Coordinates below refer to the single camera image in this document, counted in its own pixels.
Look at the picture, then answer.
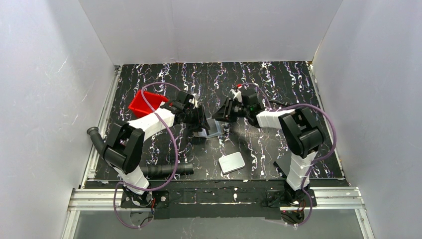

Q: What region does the black flat plate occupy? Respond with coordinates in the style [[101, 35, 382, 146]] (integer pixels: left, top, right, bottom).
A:
[[273, 154, 292, 179]]

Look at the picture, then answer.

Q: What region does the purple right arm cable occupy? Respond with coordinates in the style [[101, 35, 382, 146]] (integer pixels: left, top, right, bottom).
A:
[[239, 82, 338, 228]]

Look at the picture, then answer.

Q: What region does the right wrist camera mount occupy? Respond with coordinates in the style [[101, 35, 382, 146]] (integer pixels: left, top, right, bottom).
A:
[[230, 84, 243, 103]]

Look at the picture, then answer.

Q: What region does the red plastic bin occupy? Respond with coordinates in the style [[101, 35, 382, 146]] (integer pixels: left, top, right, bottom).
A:
[[127, 90, 169, 119]]

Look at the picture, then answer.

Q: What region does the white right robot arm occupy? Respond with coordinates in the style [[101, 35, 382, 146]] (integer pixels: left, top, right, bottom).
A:
[[212, 89, 325, 191]]

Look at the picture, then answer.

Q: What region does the silver metal tin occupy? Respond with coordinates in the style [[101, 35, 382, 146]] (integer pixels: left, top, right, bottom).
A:
[[218, 152, 245, 174]]

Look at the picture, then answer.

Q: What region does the black corrugated hose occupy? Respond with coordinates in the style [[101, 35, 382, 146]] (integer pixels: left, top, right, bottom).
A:
[[87, 126, 194, 176]]

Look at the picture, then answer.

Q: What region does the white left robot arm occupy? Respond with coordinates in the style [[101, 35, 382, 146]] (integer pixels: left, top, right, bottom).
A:
[[87, 91, 211, 195]]

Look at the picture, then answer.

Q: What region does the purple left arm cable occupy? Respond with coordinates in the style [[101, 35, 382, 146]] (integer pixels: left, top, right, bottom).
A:
[[113, 82, 183, 230]]

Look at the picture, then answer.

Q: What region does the grey leather card holder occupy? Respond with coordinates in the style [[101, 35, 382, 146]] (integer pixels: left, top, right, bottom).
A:
[[194, 118, 223, 138]]

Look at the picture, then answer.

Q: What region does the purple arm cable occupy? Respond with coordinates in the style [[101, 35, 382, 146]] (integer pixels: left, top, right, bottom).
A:
[[113, 82, 183, 230], [239, 82, 338, 228]]

